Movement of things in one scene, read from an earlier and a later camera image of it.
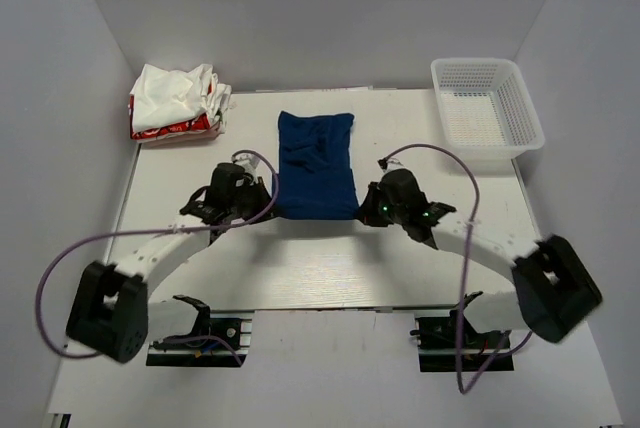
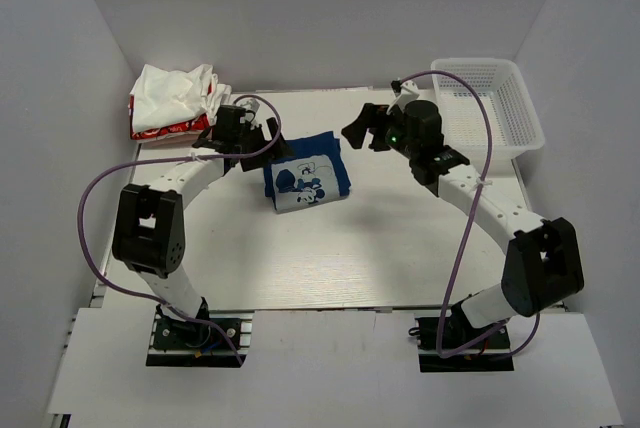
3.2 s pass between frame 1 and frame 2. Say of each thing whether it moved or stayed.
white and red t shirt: stayed
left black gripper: moved
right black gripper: moved
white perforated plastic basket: stayed
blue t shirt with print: moved
